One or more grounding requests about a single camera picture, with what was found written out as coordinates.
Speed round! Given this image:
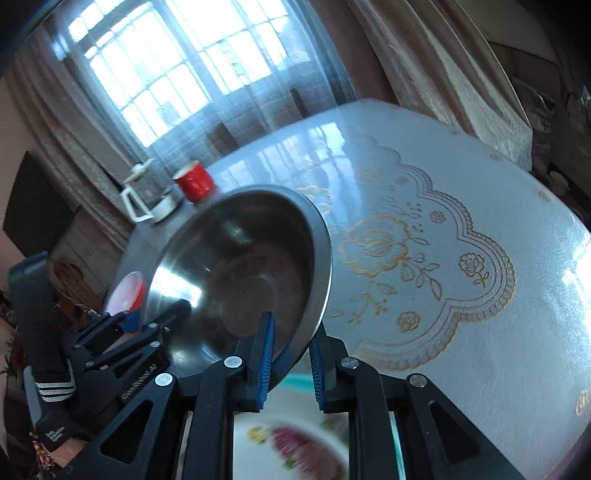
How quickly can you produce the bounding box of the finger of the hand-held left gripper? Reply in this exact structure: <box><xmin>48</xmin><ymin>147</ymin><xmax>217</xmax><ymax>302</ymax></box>
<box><xmin>83</xmin><ymin>299</ymin><xmax>193</xmax><ymax>372</ymax></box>
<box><xmin>69</xmin><ymin>310</ymin><xmax>143</xmax><ymax>352</ymax></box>

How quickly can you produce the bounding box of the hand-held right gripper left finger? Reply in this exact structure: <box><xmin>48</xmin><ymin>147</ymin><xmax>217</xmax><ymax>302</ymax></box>
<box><xmin>60</xmin><ymin>313</ymin><xmax>277</xmax><ymax>480</ymax></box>

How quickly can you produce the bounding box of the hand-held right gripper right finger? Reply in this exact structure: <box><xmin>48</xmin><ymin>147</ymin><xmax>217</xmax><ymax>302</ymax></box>
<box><xmin>309</xmin><ymin>323</ymin><xmax>527</xmax><ymax>480</ymax></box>

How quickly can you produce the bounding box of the teal plastic plate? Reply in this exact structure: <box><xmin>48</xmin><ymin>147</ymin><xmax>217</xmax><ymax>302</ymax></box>
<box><xmin>277</xmin><ymin>373</ymin><xmax>408</xmax><ymax>480</ymax></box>

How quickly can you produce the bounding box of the red plastic bowl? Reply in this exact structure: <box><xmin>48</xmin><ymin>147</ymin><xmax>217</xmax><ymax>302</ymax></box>
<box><xmin>104</xmin><ymin>271</ymin><xmax>148</xmax><ymax>333</ymax></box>

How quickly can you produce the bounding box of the small white floral plate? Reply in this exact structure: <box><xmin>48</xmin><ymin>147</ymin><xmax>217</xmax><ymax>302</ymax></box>
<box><xmin>233</xmin><ymin>406</ymin><xmax>352</xmax><ymax>480</ymax></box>

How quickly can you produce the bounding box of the stainless steel bowl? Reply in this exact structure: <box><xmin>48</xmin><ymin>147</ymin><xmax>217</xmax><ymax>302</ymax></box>
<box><xmin>147</xmin><ymin>185</ymin><xmax>333</xmax><ymax>393</ymax></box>

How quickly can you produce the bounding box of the person's left hand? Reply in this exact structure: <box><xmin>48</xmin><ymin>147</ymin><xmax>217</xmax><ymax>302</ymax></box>
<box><xmin>34</xmin><ymin>401</ymin><xmax>100</xmax><ymax>459</ymax></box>

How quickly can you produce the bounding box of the white glass electric kettle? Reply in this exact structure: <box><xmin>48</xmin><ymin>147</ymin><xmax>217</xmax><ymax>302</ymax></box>
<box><xmin>120</xmin><ymin>158</ymin><xmax>183</xmax><ymax>224</ymax></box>

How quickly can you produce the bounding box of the black flat screen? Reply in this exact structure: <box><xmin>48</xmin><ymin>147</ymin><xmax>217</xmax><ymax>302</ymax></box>
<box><xmin>2</xmin><ymin>151</ymin><xmax>80</xmax><ymax>259</ymax></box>

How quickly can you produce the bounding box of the red mug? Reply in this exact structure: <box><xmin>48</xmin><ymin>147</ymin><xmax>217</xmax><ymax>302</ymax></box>
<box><xmin>173</xmin><ymin>161</ymin><xmax>216</xmax><ymax>204</ymax></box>

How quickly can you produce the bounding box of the beige patterned curtain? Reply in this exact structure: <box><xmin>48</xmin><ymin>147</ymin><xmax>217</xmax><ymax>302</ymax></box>
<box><xmin>4</xmin><ymin>28</ymin><xmax>139</xmax><ymax>252</ymax></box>
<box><xmin>346</xmin><ymin>0</ymin><xmax>534</xmax><ymax>172</ymax></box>

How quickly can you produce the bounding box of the sheer white curtain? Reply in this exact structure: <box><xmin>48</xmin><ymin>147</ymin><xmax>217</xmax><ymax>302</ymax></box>
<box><xmin>28</xmin><ymin>0</ymin><xmax>361</xmax><ymax>178</ymax></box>

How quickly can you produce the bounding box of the barred window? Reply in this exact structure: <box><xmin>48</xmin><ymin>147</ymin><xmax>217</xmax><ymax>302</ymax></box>
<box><xmin>69</xmin><ymin>0</ymin><xmax>311</xmax><ymax>148</ymax></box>

